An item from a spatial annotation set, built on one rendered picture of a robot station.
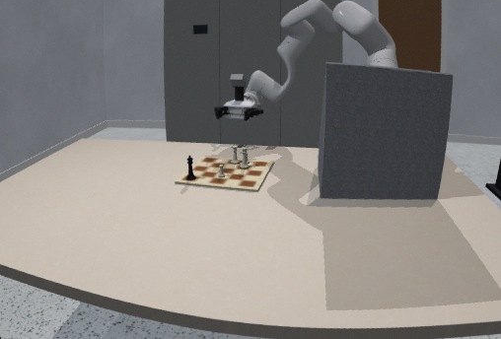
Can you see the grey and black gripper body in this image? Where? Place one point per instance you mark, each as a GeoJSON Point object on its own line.
{"type": "Point", "coordinates": [238, 107]}

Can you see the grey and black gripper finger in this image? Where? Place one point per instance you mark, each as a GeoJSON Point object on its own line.
{"type": "Point", "coordinates": [219, 112]}
{"type": "Point", "coordinates": [250, 112]}

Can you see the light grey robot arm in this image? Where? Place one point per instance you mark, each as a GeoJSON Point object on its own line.
{"type": "Point", "coordinates": [358, 21]}

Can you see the brown and cream chessboard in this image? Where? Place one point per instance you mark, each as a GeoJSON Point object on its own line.
{"type": "Point", "coordinates": [206, 170]}

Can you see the black chess piece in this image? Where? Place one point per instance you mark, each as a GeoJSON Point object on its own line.
{"type": "Point", "coordinates": [190, 176]}

